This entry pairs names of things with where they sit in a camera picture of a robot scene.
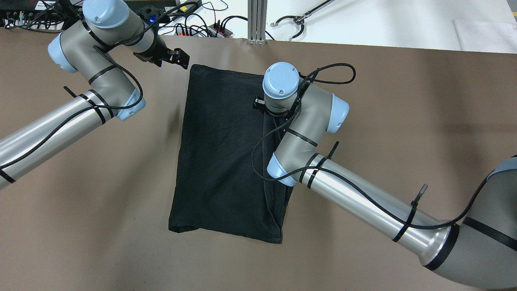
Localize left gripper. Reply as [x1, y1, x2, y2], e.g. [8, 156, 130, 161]
[133, 35, 190, 70]

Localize aluminium frame post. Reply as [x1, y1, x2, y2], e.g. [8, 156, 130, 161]
[247, 0, 267, 45]

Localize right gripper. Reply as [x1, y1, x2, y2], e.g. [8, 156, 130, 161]
[252, 96, 283, 117]

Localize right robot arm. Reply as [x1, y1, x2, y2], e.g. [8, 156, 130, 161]
[169, 42, 516, 291]

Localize black power strip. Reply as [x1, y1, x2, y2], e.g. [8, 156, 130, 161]
[173, 23, 234, 38]

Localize black t-shirt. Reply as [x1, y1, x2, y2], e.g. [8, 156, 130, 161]
[168, 64, 292, 244]

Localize reacher grabber tool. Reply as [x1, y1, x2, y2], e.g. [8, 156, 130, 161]
[270, 0, 335, 41]

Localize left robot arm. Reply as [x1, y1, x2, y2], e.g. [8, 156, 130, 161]
[1, 0, 189, 189]

